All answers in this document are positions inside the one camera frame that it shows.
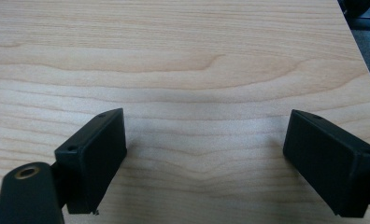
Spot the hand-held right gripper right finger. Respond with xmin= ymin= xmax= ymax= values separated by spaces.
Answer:
xmin=282 ymin=108 xmax=370 ymax=218

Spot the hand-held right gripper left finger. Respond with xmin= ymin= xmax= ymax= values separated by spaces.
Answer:
xmin=54 ymin=107 xmax=128 ymax=216

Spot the black metal stand base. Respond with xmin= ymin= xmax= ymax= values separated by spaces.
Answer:
xmin=337 ymin=0 xmax=370 ymax=30

